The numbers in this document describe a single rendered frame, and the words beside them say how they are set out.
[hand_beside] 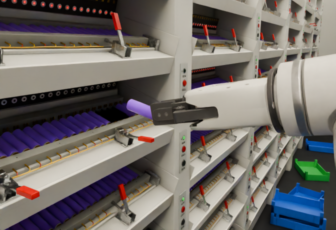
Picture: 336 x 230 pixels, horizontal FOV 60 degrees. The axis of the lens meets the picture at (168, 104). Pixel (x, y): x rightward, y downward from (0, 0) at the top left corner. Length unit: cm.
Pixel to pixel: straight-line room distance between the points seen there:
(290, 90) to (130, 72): 39
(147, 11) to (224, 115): 53
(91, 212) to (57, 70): 35
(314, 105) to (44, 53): 41
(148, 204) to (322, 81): 59
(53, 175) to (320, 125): 41
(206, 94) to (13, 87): 27
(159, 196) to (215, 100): 54
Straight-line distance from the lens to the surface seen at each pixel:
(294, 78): 32
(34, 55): 52
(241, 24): 143
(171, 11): 77
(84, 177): 57
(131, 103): 45
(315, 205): 229
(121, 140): 65
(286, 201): 229
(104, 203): 73
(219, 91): 33
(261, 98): 32
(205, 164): 105
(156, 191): 85
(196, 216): 111
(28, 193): 44
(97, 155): 60
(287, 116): 32
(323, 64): 32
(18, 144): 58
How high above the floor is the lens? 115
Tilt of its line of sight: 11 degrees down
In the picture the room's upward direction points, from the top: straight up
